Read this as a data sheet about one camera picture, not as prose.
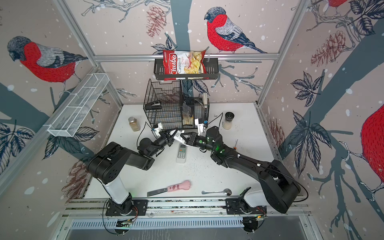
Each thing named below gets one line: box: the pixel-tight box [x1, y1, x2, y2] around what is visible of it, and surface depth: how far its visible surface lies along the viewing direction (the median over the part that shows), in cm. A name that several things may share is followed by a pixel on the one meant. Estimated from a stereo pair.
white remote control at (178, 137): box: [173, 130, 185, 143], surface depth 81 cm
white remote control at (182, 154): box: [176, 143, 187, 164], surface depth 92 cm
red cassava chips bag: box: [162, 49, 209, 81], surface depth 89 cm
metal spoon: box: [201, 188, 232, 197], surface depth 81 cm
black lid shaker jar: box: [223, 111, 235, 130], surface depth 100 cm
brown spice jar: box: [128, 116, 141, 132], surface depth 101 cm
